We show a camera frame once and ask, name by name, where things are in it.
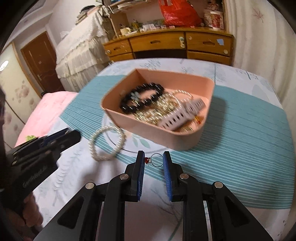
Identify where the brown wooden door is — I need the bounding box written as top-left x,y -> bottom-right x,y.
21,32 -> 65,93

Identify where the wooden desk with drawers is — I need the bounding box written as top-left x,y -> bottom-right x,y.
103,27 -> 234,66

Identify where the pink plastic jewelry tray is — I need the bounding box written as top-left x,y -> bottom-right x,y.
101,69 -> 215,151

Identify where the silver ring with red charm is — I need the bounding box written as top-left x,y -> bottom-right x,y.
144,153 -> 165,168

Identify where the red white paper cup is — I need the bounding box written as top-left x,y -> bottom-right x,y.
210,11 -> 224,30

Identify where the gold chain necklace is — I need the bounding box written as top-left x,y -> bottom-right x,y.
132,91 -> 197,134

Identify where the white pearl necklace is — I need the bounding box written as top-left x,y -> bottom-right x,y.
88,124 -> 127,162

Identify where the pink blanket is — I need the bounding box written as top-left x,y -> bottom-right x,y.
15,91 -> 78,146

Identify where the white patterned curtain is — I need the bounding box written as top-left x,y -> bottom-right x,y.
224,0 -> 296,110

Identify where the white lace furniture cover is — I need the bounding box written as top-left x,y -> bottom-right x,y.
55,5 -> 109,92

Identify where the red plastic bag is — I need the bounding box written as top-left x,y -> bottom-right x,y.
159,0 -> 202,27

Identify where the person's left hand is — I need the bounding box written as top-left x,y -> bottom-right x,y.
5,192 -> 43,240

